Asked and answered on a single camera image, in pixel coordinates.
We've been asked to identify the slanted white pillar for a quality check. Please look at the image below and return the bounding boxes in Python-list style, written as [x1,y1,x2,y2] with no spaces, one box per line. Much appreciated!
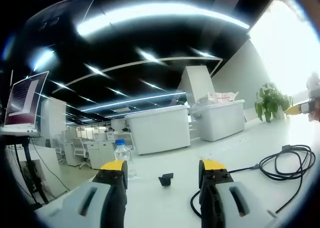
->
[176,65,213,106]

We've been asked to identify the clear water bottle blue cap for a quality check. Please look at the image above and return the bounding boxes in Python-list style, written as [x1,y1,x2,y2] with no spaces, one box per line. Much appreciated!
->
[113,138,138,181]

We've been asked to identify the row of white office desks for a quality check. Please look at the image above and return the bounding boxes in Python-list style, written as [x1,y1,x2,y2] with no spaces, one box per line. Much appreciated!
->
[62,131,136,170]

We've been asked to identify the white plastic storage bin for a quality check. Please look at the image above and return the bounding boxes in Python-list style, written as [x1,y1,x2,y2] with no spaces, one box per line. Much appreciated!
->
[191,99,246,142]
[124,104,192,156]

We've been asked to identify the open silver laptop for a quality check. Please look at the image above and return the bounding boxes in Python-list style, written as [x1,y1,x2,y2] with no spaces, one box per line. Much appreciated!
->
[0,70,50,139]

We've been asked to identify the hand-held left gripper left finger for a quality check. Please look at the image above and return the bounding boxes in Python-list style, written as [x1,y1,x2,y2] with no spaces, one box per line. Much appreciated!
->
[34,159,129,228]

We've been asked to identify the green potted plant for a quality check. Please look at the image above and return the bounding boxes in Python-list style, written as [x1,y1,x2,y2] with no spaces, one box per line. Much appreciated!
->
[254,82,292,123]

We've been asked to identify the black data cable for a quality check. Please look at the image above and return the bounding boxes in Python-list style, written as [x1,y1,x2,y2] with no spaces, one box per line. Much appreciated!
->
[189,144,316,218]

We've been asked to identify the white office chair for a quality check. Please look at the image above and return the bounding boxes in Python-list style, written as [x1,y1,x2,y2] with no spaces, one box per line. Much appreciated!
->
[72,137,92,169]

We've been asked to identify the white desktop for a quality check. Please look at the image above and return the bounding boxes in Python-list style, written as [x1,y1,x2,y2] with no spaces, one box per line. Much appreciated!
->
[33,112,320,228]

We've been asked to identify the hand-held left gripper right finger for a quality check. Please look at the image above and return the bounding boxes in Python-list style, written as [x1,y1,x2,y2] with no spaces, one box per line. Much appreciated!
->
[198,159,278,228]

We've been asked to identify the pile of white printed bags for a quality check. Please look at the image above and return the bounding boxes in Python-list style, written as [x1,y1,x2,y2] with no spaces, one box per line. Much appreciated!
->
[197,90,240,104]

